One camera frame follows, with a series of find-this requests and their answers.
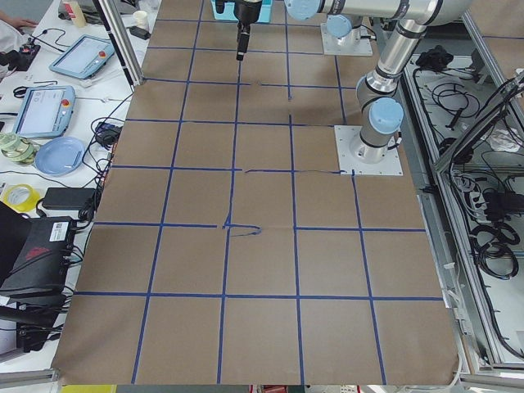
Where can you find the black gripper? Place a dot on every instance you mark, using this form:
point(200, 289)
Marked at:
point(248, 10)

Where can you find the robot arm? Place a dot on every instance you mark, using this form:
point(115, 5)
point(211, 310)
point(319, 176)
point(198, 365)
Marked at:
point(341, 26)
point(382, 115)

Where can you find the person hand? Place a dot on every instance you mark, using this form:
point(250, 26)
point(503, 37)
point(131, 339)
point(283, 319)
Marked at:
point(17, 22)

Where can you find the white paper cup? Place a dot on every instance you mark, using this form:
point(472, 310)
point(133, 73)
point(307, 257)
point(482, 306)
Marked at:
point(141, 19)

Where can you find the teach pendant far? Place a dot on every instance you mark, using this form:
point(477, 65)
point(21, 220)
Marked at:
point(84, 58)

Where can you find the teach pendant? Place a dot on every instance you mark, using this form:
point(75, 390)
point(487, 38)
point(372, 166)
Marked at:
point(45, 112)
point(84, 58)

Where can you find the teach pendant near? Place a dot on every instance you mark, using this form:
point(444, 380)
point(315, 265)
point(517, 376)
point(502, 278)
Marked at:
point(45, 112)

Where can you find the blue plate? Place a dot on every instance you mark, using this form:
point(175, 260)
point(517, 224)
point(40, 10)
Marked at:
point(60, 156)

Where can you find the black power adapter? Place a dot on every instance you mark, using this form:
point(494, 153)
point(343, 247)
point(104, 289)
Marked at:
point(67, 198)

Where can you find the yellow tape roll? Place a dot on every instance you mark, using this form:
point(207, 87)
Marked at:
point(21, 197)

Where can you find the black electronics box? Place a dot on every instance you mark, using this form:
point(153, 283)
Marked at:
point(33, 253)

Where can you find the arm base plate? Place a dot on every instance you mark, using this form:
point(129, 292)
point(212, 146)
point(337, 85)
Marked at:
point(357, 158)
point(356, 43)

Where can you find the aluminium frame post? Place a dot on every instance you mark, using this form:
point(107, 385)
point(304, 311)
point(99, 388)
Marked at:
point(120, 40)

